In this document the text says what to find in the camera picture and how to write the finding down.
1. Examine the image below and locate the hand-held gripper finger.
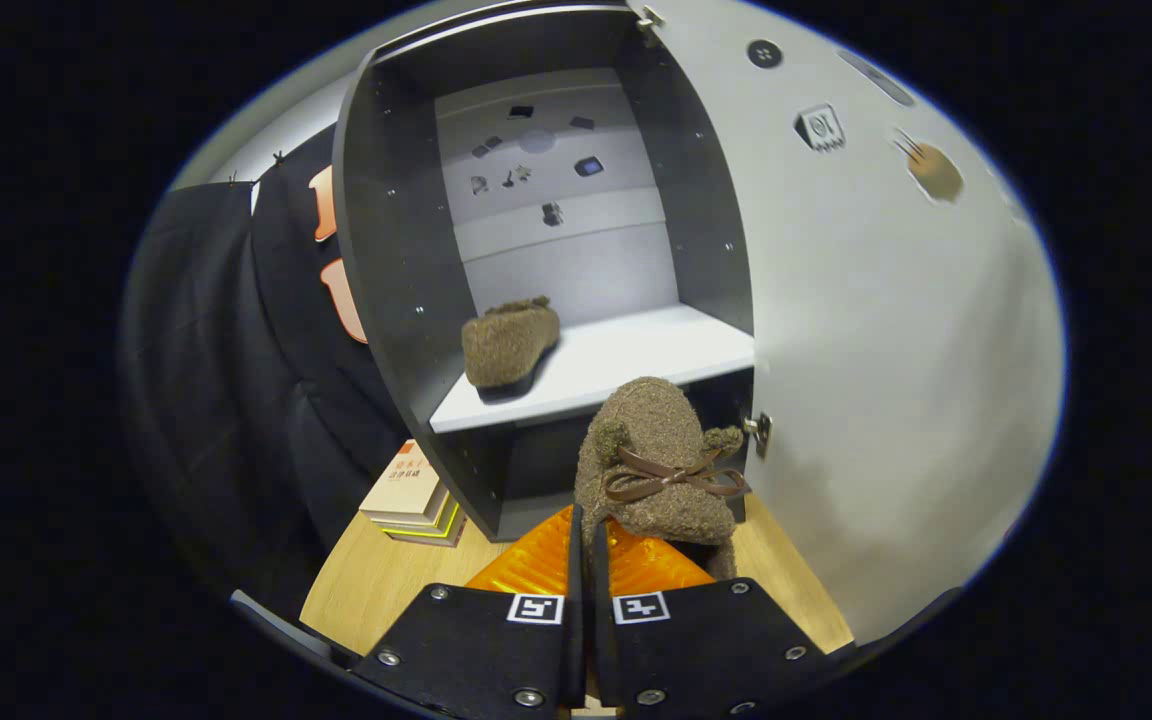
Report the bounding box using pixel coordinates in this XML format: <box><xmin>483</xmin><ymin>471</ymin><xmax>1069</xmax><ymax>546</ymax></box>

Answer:
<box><xmin>351</xmin><ymin>503</ymin><xmax>587</xmax><ymax>720</ymax></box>
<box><xmin>591</xmin><ymin>515</ymin><xmax>827</xmax><ymax>720</ymax></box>

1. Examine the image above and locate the brown fuzzy shoe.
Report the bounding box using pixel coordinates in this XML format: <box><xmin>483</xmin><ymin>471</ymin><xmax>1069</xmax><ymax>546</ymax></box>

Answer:
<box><xmin>574</xmin><ymin>376</ymin><xmax>752</xmax><ymax>581</ymax></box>
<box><xmin>461</xmin><ymin>296</ymin><xmax>562</xmax><ymax>401</ymax></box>

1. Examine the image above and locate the beige shoe cabinet door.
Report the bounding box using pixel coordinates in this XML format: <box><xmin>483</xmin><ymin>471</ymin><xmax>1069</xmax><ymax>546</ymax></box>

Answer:
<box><xmin>636</xmin><ymin>0</ymin><xmax>1067</xmax><ymax>646</ymax></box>

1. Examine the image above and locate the dark gray shoe cabinet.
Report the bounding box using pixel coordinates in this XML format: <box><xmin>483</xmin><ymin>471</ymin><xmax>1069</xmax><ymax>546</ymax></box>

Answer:
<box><xmin>332</xmin><ymin>5</ymin><xmax>767</xmax><ymax>543</ymax></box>

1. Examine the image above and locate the stack of books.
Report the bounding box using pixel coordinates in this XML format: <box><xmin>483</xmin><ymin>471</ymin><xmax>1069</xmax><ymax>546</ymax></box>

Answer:
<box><xmin>359</xmin><ymin>440</ymin><xmax>467</xmax><ymax>548</ymax></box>

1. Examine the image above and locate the black backdrop cloth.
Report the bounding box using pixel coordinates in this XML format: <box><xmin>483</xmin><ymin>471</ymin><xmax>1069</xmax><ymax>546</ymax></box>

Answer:
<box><xmin>121</xmin><ymin>125</ymin><xmax>407</xmax><ymax>621</ymax></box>

